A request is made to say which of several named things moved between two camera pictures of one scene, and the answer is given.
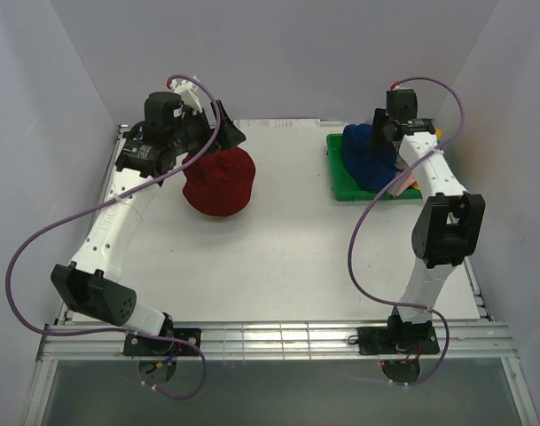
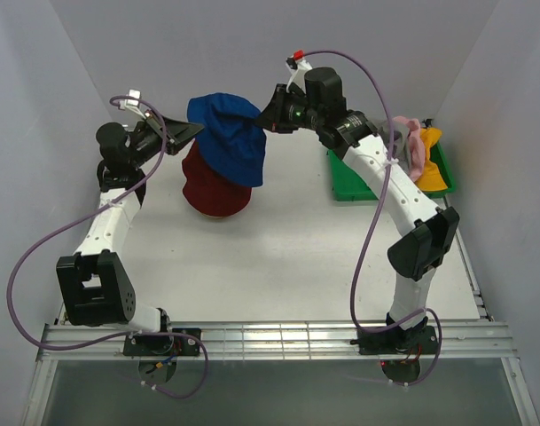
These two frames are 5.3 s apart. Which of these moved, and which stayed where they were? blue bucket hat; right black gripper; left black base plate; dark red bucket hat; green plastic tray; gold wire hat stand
Moved: right black gripper; blue bucket hat
Stayed: dark red bucket hat; left black base plate; green plastic tray; gold wire hat stand
